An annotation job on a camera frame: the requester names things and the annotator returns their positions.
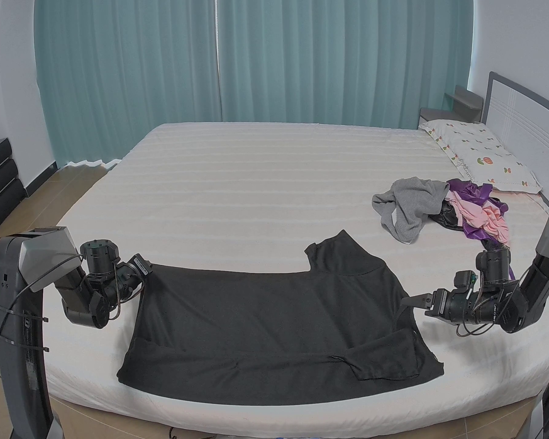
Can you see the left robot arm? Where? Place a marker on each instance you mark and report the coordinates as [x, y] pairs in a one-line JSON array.
[[18, 336]]

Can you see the black chest of drawers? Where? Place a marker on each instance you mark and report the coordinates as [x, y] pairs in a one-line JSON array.
[[0, 185]]

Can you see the grey bedside table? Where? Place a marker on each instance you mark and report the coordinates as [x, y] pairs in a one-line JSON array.
[[466, 101]]

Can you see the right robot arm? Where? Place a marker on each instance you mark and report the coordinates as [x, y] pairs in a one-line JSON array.
[[544, 254]]

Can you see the pile of clothes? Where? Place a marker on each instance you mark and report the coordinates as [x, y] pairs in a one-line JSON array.
[[482, 217]]

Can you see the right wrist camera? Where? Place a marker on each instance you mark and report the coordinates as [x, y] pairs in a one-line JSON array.
[[464, 280]]

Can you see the grey garment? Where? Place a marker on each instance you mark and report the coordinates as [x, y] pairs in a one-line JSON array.
[[411, 204]]

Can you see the black T-shirt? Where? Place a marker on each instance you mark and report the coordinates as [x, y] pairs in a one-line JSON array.
[[265, 318]]

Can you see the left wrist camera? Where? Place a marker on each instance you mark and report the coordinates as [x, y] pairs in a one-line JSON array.
[[143, 269]]

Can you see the white printed pillow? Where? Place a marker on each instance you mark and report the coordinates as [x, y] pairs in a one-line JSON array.
[[480, 153]]

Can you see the bed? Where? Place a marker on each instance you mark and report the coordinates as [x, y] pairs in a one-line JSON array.
[[238, 190]]

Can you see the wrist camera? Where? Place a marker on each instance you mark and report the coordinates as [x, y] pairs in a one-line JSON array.
[[143, 269], [464, 280]]

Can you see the blue-green curtain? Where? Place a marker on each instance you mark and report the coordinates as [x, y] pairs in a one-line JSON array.
[[128, 62], [338, 48]]

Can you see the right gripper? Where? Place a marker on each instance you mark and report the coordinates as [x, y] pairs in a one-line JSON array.
[[453, 307]]

